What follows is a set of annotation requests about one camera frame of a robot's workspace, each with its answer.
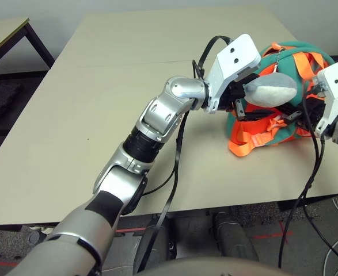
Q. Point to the dark grey robot leg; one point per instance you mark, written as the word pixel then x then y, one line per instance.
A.
pixel 232 238
pixel 166 244

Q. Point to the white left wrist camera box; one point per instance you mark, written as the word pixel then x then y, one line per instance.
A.
pixel 232 63

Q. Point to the black table frame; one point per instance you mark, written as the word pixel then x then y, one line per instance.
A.
pixel 327 199

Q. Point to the grey robot torso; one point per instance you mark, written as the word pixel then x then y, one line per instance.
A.
pixel 200 268

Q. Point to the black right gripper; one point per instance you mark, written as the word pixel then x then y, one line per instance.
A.
pixel 314 115

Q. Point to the teal and orange backpack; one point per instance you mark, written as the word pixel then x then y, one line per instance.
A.
pixel 286 136

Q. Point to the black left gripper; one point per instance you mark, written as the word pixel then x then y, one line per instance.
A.
pixel 233 97

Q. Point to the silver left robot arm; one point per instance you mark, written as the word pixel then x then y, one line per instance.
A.
pixel 163 112

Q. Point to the dark grey robot right leg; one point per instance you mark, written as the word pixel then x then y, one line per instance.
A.
pixel 232 238

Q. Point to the side table with dark frame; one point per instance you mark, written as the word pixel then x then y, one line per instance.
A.
pixel 39 46

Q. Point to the dark grey robot left leg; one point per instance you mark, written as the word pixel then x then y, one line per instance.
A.
pixel 166 244

